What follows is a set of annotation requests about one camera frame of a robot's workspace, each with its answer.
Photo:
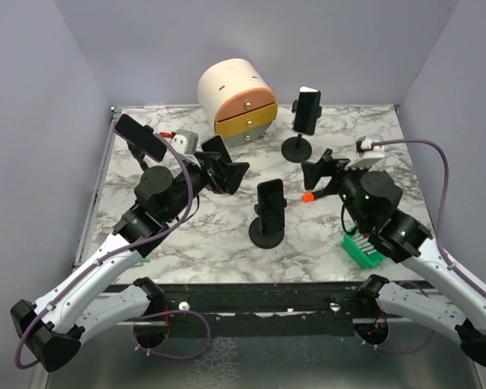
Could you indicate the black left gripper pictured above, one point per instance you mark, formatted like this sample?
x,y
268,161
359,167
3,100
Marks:
x,y
232,173

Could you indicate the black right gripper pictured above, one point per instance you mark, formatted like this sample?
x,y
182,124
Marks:
x,y
326,165

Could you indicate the black round-base phone stand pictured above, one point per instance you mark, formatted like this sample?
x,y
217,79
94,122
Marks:
x,y
266,237

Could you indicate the purple-edged black phone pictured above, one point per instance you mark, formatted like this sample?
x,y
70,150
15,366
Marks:
x,y
127,128

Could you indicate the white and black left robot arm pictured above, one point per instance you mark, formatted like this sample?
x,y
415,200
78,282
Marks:
x,y
163,203

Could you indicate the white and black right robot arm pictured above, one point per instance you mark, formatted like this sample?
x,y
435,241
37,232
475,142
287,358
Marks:
x,y
371,198

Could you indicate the grey-cased phone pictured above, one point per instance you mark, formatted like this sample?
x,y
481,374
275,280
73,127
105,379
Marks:
x,y
216,144

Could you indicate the black back phone stand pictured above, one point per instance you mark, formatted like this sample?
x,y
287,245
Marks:
x,y
296,149

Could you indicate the white-edged back phone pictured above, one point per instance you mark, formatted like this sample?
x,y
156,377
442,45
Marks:
x,y
307,111

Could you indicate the orange-capped black marker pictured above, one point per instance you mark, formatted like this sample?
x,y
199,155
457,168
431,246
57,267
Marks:
x,y
312,196

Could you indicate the round cream drawer cabinet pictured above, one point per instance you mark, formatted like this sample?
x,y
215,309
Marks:
x,y
237,102

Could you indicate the green plastic bin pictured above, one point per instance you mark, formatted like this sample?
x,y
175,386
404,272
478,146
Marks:
x,y
359,248

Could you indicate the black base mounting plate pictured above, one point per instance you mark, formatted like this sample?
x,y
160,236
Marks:
x,y
229,310

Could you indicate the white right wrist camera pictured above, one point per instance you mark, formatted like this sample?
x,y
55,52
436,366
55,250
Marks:
x,y
367,155

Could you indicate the aluminium frame rail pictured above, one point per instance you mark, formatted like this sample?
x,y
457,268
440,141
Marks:
x,y
76,308

